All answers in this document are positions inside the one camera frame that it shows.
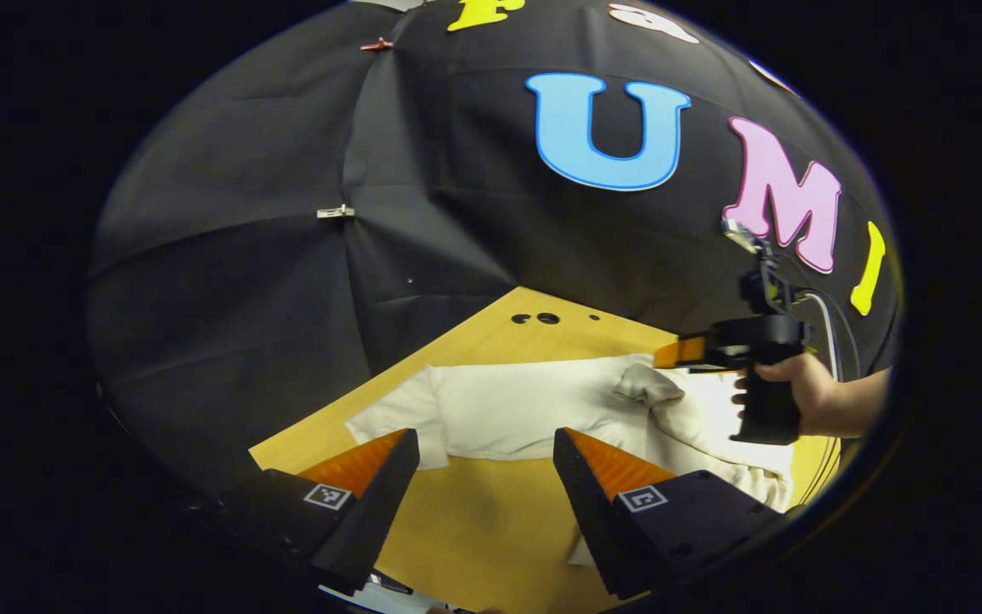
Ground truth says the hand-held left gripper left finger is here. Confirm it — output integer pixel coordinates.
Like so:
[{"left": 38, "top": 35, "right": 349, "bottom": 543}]
[{"left": 193, "top": 429, "right": 421, "bottom": 596}]

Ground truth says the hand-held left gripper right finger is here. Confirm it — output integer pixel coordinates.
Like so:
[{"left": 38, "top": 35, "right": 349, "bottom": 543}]
[{"left": 553, "top": 428, "right": 786, "bottom": 600}]

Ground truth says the white sweatshirt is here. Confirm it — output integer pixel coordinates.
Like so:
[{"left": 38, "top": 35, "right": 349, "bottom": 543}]
[{"left": 346, "top": 354, "right": 796, "bottom": 568}]

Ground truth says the black backdrop cloth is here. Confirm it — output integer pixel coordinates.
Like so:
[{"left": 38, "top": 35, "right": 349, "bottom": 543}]
[{"left": 86, "top": 0, "right": 901, "bottom": 504}]

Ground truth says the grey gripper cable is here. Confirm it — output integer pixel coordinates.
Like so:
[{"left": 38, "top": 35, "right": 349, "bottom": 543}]
[{"left": 798, "top": 290, "right": 846, "bottom": 380}]

